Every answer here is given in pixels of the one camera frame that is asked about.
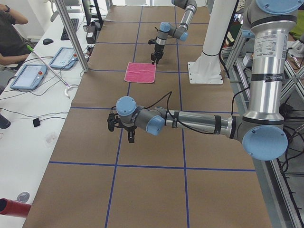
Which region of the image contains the seated person in grey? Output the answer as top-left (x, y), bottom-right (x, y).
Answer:
top-left (0, 4), bottom-right (30, 66)

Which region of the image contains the teach pendant tablet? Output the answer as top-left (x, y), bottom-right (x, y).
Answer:
top-left (49, 47), bottom-right (78, 70)
top-left (10, 65), bottom-right (48, 90)

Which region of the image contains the small black square device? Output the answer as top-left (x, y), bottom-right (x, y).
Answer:
top-left (32, 118), bottom-right (41, 128)

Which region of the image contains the aluminium frame post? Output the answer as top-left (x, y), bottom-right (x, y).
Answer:
top-left (55, 0), bottom-right (88, 73)

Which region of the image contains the red cylinder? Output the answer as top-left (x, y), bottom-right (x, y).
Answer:
top-left (0, 198), bottom-right (31, 218)

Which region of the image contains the black power adapter box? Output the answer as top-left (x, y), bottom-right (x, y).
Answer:
top-left (86, 26), bottom-right (97, 44)

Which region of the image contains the black keyboard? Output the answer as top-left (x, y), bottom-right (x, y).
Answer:
top-left (60, 18), bottom-right (79, 40)

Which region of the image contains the black computer mouse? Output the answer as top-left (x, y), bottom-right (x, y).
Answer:
top-left (43, 38), bottom-right (54, 45)

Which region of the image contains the brown paper table cover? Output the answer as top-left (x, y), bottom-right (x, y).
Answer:
top-left (24, 6), bottom-right (272, 228)

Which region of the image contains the far teach pendant tablet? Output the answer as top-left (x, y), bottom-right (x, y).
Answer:
top-left (49, 47), bottom-right (78, 70)

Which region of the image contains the grabber stick with green handle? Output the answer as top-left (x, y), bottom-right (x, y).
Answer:
top-left (27, 45), bottom-right (77, 98)

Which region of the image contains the round metal disc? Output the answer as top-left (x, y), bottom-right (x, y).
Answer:
top-left (17, 191), bottom-right (30, 203)

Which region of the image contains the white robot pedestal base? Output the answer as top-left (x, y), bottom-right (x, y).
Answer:
top-left (188, 0), bottom-right (238, 85)

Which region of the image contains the near teach pendant tablet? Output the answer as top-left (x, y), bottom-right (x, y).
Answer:
top-left (10, 65), bottom-right (48, 90)

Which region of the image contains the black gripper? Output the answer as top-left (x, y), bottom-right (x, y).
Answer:
top-left (107, 112), bottom-right (137, 143)
top-left (151, 43), bottom-right (164, 65)

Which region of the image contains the pink towel with grey back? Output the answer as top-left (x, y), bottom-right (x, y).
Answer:
top-left (124, 62), bottom-right (157, 84)

